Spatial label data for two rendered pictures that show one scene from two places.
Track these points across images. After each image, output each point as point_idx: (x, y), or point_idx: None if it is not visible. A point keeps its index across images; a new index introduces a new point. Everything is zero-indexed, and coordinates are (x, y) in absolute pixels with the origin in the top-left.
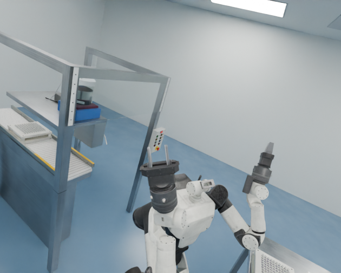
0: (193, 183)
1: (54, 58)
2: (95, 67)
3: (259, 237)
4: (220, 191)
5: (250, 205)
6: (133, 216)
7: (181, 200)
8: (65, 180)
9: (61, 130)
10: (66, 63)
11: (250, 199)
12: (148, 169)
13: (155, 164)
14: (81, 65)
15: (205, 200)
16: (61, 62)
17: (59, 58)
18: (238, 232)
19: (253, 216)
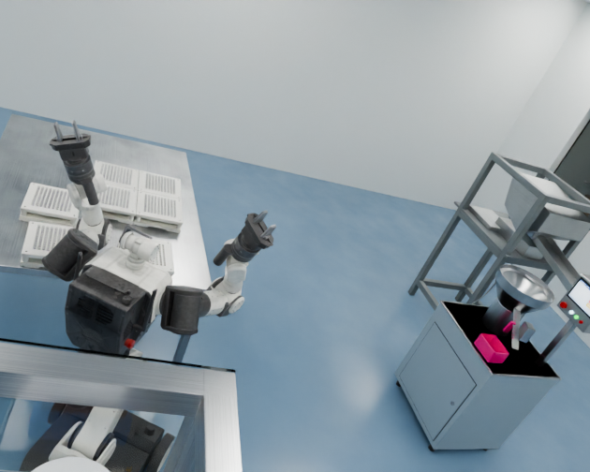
0: (156, 244)
1: (237, 445)
2: (123, 377)
3: (109, 219)
4: (82, 237)
5: (92, 206)
6: (196, 331)
7: (151, 276)
8: None
9: None
10: (226, 398)
11: (81, 203)
12: (272, 236)
13: (260, 233)
14: (176, 390)
15: (121, 254)
16: (237, 408)
17: (213, 454)
18: (101, 241)
19: (96, 213)
